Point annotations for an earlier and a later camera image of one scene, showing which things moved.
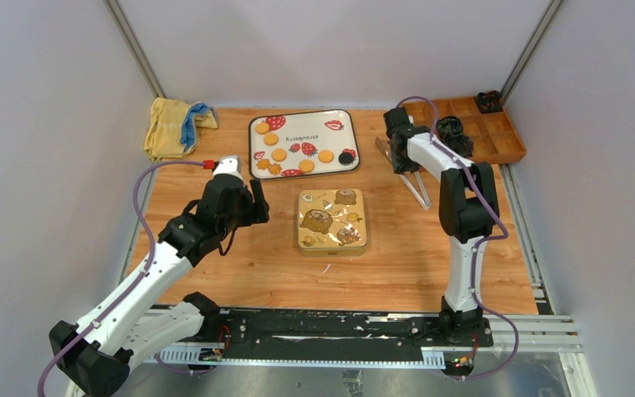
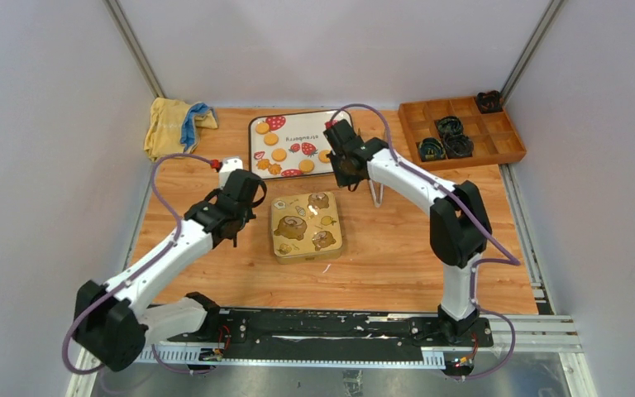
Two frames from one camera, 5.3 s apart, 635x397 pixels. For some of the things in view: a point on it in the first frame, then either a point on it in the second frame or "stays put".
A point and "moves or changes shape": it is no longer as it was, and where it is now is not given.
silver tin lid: [331, 219] -> [305, 224]
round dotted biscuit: [262, 127] stays put
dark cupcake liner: [447, 126] stays put
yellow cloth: [163, 136] stays put
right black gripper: [401, 167] -> [343, 180]
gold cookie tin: [331, 222] -> [306, 227]
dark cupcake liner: [489, 102] stays put
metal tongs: [387, 152] moves or changes shape
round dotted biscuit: [270, 139] stays put
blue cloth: [188, 127] stays put
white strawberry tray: [303, 143] stays put
